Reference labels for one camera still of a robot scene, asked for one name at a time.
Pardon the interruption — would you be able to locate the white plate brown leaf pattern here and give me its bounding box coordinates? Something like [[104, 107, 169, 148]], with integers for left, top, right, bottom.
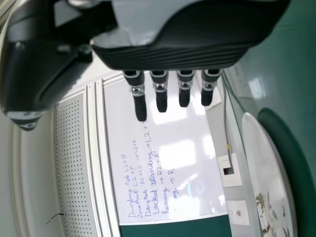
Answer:
[[241, 111, 298, 237]]

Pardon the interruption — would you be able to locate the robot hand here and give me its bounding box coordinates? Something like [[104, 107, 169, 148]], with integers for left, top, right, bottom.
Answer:
[[0, 0, 291, 131]]

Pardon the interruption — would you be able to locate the perforated white panel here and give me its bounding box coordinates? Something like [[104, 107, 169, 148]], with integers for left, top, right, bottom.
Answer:
[[53, 92, 99, 237]]

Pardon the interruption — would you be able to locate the thin grey cable yellow tag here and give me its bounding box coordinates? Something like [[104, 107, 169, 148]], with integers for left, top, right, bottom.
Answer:
[[221, 71, 234, 171]]

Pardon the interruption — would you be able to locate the white socket plate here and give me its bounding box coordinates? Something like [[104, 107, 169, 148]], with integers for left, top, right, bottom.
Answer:
[[226, 199, 249, 226], [217, 155, 243, 187]]

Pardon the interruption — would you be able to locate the whiteboard with handwriting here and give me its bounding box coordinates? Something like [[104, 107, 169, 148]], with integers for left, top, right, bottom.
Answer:
[[85, 72, 230, 237]]

